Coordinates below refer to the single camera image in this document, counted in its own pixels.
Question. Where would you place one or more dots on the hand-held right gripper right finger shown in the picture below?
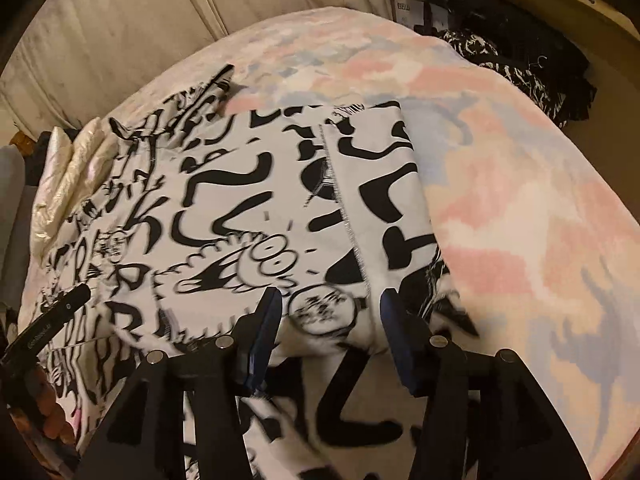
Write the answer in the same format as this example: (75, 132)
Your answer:
(396, 342)

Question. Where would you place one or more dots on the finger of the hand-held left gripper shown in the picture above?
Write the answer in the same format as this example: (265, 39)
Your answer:
(70, 302)

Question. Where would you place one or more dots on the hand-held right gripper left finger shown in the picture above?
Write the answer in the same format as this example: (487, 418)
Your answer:
(260, 332)

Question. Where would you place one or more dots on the white black graffiti print garment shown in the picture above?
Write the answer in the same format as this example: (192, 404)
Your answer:
(240, 200)

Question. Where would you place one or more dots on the person's left hand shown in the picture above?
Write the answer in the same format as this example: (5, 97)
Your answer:
(52, 405)

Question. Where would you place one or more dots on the grey cushion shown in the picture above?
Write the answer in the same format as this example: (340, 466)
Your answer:
(12, 210)

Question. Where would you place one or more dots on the cream shiny puffer jacket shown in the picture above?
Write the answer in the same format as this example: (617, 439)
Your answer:
(75, 160)

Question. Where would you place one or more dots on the pastel pink blue blanket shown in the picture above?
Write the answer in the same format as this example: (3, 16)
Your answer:
(510, 185)

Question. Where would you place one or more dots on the beige sofa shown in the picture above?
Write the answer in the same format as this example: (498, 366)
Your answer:
(125, 15)

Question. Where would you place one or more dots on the black white patterned cloth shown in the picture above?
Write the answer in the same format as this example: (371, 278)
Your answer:
(520, 75)

